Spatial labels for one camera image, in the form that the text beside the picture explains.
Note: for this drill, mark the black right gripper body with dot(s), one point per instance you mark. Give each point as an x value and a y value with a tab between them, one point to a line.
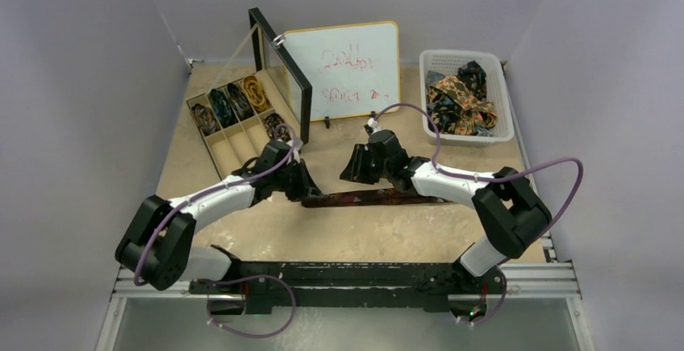
361	163

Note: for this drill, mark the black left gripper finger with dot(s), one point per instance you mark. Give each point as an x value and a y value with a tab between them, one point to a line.
296	191
303	175

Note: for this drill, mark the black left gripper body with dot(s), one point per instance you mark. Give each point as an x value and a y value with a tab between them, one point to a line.
281	177

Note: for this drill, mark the dark red patterned tie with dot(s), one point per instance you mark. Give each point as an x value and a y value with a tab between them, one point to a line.
363	198

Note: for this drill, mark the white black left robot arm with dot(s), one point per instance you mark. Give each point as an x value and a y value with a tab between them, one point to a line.
157	245

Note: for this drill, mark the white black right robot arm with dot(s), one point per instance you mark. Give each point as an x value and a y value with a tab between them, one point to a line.
510	212

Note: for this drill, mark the beige compartment tie box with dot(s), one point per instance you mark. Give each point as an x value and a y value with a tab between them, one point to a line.
229	148

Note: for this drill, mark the rolled grey tie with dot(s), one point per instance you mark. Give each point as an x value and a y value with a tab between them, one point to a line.
239	102

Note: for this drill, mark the yellow framed whiteboard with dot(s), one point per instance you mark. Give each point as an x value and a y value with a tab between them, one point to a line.
353	69

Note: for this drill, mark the rolled blue tie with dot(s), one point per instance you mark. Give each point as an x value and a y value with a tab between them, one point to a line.
222	108

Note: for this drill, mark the orange floral tie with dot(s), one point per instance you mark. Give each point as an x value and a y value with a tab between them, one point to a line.
455	111

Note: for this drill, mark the rolled yellow tie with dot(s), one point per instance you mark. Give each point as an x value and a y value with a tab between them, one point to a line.
255	93

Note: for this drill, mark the white plastic basket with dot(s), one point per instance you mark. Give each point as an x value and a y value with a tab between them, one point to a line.
439	63

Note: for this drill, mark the rolled brown striped tie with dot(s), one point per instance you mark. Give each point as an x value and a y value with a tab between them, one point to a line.
205	119

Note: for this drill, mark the dark blue patterned tie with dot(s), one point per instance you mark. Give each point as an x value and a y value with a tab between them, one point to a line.
474	78

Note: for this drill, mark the black tie box lid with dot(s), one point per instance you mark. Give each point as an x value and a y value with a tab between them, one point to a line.
284	77

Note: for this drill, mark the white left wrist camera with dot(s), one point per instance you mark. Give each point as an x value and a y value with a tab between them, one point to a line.
296	143

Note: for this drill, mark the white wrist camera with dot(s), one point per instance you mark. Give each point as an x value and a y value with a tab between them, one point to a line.
372	126
296	143

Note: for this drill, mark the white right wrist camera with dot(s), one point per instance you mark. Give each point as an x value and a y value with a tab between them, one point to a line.
372	126

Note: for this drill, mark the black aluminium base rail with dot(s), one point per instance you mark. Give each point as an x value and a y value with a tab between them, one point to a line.
432	287

